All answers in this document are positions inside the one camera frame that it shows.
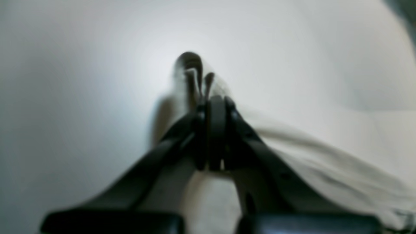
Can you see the beige grey t-shirt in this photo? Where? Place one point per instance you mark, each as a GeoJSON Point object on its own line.
{"type": "Point", "coordinates": [344, 178]}

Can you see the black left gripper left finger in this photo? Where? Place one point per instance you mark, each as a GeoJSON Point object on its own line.
{"type": "Point", "coordinates": [147, 198]}

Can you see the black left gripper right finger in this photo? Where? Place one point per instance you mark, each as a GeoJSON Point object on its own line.
{"type": "Point", "coordinates": [274, 199]}

